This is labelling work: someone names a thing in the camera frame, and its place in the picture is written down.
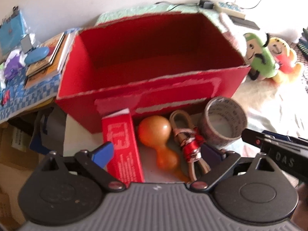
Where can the small red packet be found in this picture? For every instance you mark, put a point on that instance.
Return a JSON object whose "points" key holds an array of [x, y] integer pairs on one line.
{"points": [[6, 97]]}

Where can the bear print bedsheet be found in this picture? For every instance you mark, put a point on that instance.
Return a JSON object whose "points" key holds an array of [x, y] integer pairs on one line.
{"points": [[108, 16]]}

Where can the orange gourd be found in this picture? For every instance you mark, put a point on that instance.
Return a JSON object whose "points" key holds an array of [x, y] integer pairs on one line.
{"points": [[154, 127]]}

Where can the white fluffy blanket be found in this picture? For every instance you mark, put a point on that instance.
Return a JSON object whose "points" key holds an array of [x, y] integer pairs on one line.
{"points": [[264, 96]]}

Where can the blue checkered cloth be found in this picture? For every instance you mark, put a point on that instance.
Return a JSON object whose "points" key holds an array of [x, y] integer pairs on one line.
{"points": [[26, 98]]}

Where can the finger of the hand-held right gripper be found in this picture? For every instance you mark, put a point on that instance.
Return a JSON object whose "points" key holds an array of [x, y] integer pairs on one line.
{"points": [[281, 136], [255, 140]]}

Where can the purple plush toy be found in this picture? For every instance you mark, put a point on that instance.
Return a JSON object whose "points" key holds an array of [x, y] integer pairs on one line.
{"points": [[13, 68]]}

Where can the blue glasses case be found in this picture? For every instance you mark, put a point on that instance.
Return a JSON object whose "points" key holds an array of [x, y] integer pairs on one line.
{"points": [[36, 55]]}

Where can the orange cover book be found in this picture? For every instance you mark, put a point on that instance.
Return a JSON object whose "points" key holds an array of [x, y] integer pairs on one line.
{"points": [[54, 48]]}

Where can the printed tape roll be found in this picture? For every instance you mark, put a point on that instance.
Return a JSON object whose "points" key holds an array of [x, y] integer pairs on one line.
{"points": [[211, 131]]}

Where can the brown cardboard box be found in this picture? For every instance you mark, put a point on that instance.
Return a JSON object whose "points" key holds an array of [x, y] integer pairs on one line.
{"points": [[12, 154]]}

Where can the yellow plush toy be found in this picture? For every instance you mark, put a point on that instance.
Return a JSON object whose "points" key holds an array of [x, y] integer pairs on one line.
{"points": [[284, 60]]}

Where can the white power strip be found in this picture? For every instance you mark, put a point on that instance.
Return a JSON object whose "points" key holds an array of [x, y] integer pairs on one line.
{"points": [[228, 8]]}

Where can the black smartphone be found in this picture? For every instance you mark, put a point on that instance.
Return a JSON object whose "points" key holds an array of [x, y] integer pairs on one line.
{"points": [[245, 22]]}

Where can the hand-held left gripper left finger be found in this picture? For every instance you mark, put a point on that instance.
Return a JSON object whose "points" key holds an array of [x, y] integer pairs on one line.
{"points": [[104, 152]]}

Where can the red cardboard box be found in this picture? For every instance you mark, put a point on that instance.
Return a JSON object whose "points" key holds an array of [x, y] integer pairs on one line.
{"points": [[149, 43]]}

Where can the small standing mirror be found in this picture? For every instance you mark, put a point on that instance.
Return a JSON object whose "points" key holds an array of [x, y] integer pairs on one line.
{"points": [[26, 42]]}

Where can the red gift packet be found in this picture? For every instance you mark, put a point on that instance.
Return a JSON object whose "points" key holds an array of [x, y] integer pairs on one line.
{"points": [[122, 137]]}

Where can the black charger adapter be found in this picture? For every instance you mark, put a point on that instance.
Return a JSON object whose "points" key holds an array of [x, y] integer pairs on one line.
{"points": [[207, 4]]}

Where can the blue paper bag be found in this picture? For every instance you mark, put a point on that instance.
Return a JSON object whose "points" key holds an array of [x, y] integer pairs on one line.
{"points": [[12, 31]]}

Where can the yellow cover book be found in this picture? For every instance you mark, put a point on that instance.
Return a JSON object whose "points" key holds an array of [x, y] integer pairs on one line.
{"points": [[41, 78]]}

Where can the green plush toy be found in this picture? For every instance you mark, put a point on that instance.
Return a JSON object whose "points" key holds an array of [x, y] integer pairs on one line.
{"points": [[259, 53]]}

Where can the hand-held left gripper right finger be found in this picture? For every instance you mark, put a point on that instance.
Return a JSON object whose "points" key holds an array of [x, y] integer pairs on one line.
{"points": [[211, 154]]}

